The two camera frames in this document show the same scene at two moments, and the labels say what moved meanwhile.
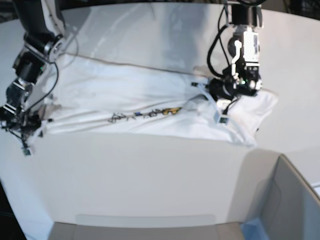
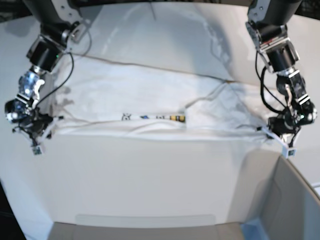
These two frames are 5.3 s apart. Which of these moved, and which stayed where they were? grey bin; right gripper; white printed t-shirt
Moved: right gripper
Stayed: white printed t-shirt; grey bin
